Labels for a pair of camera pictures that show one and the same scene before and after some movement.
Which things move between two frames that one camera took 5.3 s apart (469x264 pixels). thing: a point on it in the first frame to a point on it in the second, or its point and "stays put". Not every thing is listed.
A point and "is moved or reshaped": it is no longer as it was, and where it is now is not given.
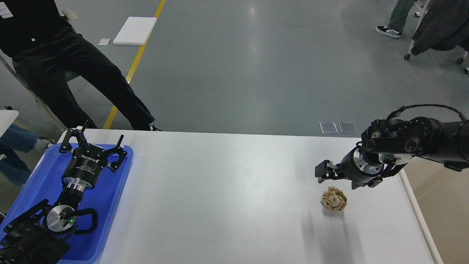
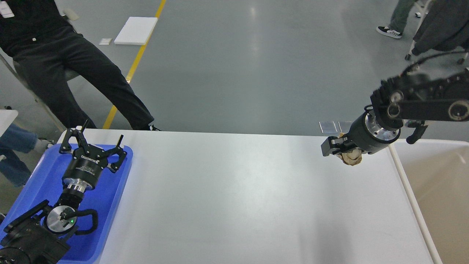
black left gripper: (82, 171) stays put
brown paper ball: (334, 198) is moved or reshaped
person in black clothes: (43, 44) stays put
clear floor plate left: (328, 127) stays put
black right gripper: (353, 165) to (366, 133)
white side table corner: (7, 117) stays put
